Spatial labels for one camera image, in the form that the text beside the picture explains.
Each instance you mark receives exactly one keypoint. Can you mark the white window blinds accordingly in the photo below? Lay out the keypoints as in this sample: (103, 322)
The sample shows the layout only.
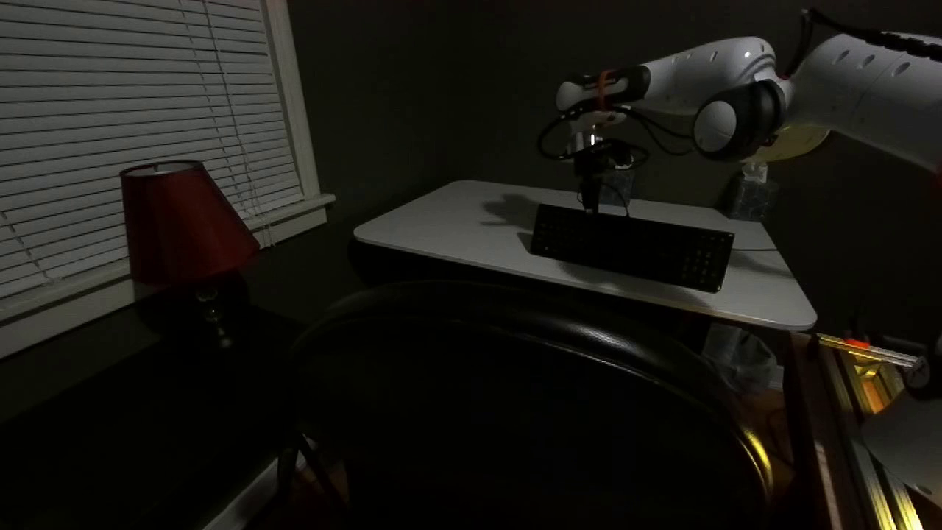
(118, 128)

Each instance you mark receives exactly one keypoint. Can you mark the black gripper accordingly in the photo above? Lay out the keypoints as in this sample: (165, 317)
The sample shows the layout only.
(602, 161)

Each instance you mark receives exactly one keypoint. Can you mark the black computer keyboard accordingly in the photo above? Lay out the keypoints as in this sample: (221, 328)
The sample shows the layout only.
(637, 250)

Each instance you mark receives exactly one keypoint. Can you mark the clear plastic bin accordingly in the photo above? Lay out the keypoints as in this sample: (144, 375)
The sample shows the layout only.
(739, 356)

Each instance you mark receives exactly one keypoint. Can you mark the spray bottle on right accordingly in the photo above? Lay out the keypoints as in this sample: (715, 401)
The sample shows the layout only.
(752, 195)

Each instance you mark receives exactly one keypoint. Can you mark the red shade table lamp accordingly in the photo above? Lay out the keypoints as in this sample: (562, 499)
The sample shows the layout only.
(179, 226)

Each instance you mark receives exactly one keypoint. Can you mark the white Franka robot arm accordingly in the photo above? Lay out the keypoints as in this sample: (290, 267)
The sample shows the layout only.
(864, 91)

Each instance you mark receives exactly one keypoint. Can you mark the black round-back chair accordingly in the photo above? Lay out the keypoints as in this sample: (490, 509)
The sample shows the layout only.
(490, 413)

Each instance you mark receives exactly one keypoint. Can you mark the metal robot stand frame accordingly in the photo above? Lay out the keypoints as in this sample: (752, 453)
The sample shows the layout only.
(870, 378)

